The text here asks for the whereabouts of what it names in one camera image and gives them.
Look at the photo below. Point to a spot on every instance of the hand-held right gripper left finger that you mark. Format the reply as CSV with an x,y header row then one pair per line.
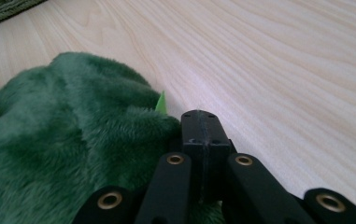
x,y
192,146

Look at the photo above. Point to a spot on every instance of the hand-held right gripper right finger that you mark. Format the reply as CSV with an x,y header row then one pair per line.
x,y
216,140

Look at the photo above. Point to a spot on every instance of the green plush toy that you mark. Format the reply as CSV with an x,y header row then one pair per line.
x,y
57,140

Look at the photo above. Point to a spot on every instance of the green woven basket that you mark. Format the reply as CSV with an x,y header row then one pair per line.
x,y
1,11

